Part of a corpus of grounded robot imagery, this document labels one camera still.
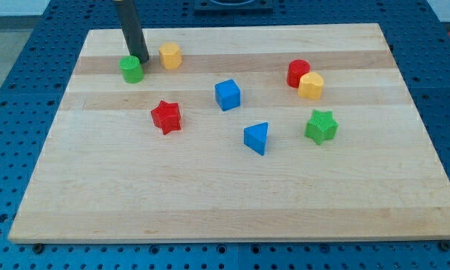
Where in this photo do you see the blue triangle block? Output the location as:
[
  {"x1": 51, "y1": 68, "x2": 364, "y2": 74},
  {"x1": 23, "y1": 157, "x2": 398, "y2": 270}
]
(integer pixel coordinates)
[{"x1": 243, "y1": 122, "x2": 269, "y2": 156}]

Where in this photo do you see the wooden board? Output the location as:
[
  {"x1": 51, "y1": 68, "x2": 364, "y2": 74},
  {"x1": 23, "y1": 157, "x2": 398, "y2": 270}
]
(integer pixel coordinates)
[{"x1": 8, "y1": 23, "x2": 450, "y2": 244}]

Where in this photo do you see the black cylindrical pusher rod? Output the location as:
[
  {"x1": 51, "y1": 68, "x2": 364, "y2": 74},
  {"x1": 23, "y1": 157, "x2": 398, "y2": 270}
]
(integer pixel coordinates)
[{"x1": 112, "y1": 0, "x2": 149, "y2": 64}]

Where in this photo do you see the yellow hexagon block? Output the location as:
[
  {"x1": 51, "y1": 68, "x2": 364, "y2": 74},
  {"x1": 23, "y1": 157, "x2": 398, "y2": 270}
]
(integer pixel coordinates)
[{"x1": 159, "y1": 42, "x2": 182, "y2": 70}]

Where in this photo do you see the green cylinder block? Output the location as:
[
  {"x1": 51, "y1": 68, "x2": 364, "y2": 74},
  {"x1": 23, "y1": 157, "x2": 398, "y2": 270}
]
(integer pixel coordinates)
[{"x1": 118, "y1": 55, "x2": 144, "y2": 84}]

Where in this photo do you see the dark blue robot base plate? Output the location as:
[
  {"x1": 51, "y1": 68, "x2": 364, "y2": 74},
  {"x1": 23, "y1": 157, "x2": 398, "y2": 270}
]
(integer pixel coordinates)
[{"x1": 193, "y1": 0, "x2": 274, "y2": 14}]

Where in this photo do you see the blue cube block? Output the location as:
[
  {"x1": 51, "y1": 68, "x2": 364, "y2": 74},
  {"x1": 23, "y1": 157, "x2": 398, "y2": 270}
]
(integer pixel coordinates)
[{"x1": 214, "y1": 79, "x2": 241, "y2": 111}]

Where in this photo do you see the red cylinder block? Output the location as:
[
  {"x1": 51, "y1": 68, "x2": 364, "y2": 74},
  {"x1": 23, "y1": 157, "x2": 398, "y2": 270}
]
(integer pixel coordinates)
[{"x1": 286, "y1": 59, "x2": 311, "y2": 89}]

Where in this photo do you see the yellow heart block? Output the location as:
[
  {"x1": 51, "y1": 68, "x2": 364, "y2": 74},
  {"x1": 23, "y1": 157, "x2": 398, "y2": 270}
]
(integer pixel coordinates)
[{"x1": 297, "y1": 72, "x2": 324, "y2": 100}]

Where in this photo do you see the green star block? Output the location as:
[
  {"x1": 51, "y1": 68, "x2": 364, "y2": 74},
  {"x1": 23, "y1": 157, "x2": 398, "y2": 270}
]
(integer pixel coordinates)
[{"x1": 304, "y1": 109, "x2": 339, "y2": 145}]

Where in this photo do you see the red star block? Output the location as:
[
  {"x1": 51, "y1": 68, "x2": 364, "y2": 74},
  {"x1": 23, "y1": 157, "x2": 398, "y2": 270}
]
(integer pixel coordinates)
[{"x1": 151, "y1": 100, "x2": 182, "y2": 135}]

